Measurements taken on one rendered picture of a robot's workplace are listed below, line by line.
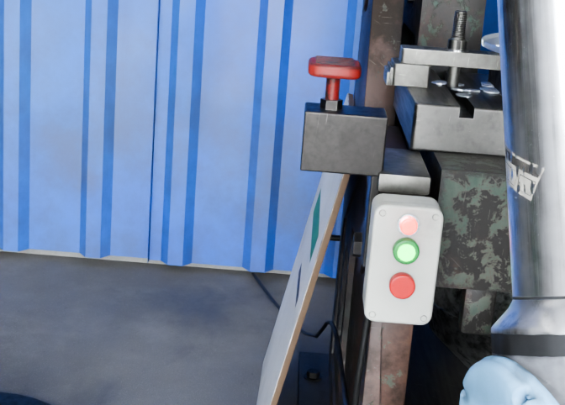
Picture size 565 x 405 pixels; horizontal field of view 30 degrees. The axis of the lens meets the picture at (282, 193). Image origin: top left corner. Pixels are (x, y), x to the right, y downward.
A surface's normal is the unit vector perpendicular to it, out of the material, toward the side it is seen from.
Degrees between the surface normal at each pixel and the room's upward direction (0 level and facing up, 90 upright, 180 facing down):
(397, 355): 90
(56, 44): 90
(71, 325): 0
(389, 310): 90
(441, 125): 90
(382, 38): 73
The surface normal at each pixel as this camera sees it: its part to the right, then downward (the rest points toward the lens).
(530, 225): -0.85, -0.02
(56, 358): 0.07, -0.96
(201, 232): -0.03, 0.26
